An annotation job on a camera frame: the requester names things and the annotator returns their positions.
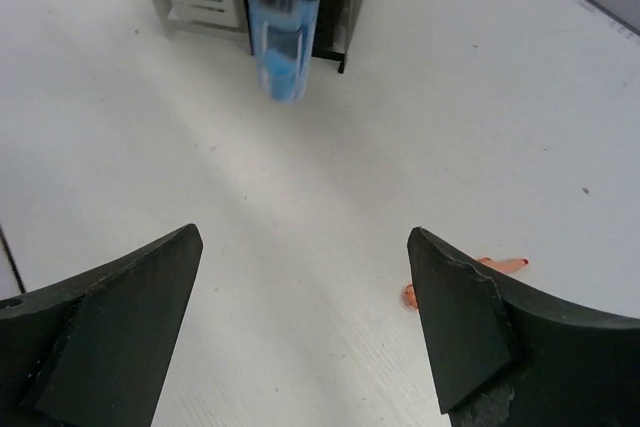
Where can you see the black mesh pen holder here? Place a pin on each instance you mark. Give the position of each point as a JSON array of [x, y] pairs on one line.
[[335, 27]]

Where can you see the blue small highlighter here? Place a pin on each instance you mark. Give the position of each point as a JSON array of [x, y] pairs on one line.
[[282, 35]]

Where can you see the orange highlighter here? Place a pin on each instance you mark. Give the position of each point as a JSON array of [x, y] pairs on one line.
[[507, 266]]

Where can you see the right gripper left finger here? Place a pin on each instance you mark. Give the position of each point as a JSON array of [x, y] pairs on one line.
[[94, 349]]

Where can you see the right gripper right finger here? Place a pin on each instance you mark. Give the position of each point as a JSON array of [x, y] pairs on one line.
[[503, 353]]

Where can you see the white slotted pen holder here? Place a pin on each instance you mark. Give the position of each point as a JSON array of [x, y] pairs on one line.
[[218, 18]]

